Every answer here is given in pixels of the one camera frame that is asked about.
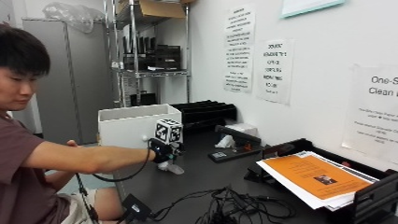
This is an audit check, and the clear plastic bottle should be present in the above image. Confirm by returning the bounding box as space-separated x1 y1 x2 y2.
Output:
156 160 186 175

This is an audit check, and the white cube with black markers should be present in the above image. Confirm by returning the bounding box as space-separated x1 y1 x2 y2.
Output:
154 118 183 145

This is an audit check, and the crumpled white tissue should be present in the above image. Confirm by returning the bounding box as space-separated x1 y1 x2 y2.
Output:
214 133 236 149

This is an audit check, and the black slotted file organizer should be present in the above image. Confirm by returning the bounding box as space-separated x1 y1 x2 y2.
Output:
167 99 238 134

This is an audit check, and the white open box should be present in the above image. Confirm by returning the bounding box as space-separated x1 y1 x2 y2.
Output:
97 104 183 149

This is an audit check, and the small white box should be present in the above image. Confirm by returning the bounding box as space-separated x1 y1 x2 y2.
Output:
224 122 258 138

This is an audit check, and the small black adapter box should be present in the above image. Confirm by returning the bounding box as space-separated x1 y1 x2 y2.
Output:
121 193 152 224

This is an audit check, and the paper stack with orange sheet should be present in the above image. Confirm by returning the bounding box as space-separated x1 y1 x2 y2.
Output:
255 150 380 213

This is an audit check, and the grey metal cabinet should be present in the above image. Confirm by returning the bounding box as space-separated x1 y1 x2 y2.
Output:
21 18 117 146

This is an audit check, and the the person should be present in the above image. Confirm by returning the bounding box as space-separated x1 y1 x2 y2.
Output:
0 22 125 224

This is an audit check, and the brown cardboard box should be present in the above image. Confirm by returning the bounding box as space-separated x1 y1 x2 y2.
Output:
115 0 196 26

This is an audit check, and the black paper tray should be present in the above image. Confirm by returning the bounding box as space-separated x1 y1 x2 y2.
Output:
242 137 398 224

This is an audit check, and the clear plastic bag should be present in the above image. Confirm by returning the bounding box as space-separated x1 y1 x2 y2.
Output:
42 2 105 35

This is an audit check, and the teal framed whiteboard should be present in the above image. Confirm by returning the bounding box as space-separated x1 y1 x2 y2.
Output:
280 0 347 19

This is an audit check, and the black glove cable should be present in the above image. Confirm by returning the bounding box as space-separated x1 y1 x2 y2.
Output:
73 147 152 224

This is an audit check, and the tangle of black cables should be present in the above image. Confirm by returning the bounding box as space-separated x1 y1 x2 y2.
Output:
147 186 298 224

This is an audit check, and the metal wire shelf rack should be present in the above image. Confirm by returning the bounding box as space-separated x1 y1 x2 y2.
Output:
102 0 192 108

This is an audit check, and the short printed wall notice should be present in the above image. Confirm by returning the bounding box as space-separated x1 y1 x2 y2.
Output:
255 38 295 105

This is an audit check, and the tall printed wall notice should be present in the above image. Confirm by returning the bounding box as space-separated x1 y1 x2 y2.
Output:
222 4 256 94

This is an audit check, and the large white wall notice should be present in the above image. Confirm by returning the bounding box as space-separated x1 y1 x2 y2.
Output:
340 63 398 165

